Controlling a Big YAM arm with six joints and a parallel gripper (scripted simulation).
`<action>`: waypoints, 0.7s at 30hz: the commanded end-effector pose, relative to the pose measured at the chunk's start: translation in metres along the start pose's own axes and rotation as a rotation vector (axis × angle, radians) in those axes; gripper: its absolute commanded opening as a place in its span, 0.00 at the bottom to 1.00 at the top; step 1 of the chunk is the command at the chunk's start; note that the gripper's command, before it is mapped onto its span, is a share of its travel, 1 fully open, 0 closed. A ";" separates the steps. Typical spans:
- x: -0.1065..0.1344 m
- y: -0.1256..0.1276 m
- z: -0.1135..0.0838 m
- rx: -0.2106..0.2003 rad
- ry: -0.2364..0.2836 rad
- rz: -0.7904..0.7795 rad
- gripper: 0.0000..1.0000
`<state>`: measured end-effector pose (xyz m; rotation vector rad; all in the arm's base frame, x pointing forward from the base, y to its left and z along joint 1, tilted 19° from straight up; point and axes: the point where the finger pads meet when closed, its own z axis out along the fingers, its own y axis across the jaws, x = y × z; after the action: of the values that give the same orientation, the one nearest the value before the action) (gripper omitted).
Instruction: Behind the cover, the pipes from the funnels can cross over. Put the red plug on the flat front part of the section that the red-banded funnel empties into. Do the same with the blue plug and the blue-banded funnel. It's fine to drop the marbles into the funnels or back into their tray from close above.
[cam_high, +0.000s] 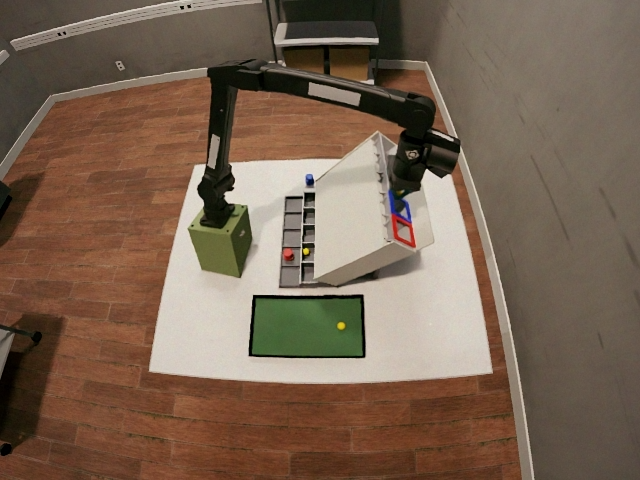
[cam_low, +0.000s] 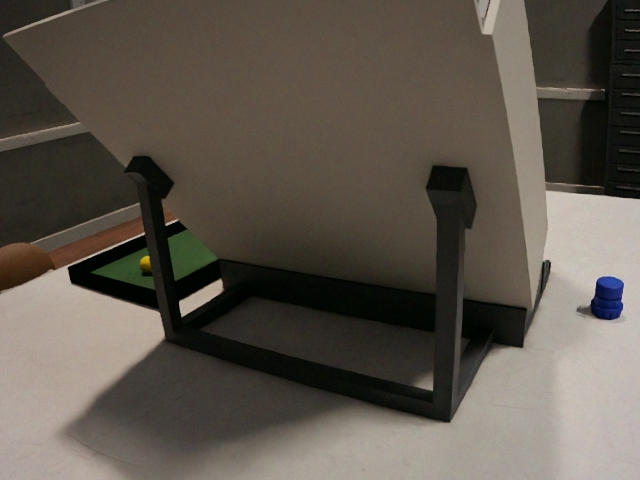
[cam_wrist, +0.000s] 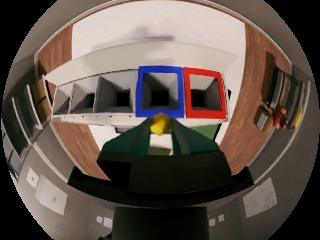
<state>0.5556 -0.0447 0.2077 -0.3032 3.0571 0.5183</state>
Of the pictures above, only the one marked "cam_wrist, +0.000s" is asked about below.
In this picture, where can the blue funnel band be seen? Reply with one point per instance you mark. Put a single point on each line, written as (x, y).
(159, 69)

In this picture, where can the red square band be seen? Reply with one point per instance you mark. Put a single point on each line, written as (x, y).
(199, 114)

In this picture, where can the large white panel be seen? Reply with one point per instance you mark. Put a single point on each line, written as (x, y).
(116, 67)

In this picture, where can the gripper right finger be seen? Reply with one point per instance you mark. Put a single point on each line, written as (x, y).
(185, 140)

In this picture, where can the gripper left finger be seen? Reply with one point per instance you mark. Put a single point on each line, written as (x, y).
(132, 140)

